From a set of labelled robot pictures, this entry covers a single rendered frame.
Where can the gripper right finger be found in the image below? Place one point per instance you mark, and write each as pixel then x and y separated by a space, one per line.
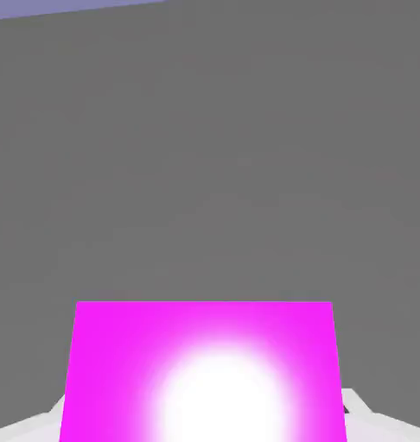
pixel 376 424

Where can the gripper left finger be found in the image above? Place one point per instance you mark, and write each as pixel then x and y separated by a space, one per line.
pixel 33 426

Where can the small magenta cube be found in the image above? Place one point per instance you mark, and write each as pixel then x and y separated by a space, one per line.
pixel 127 362

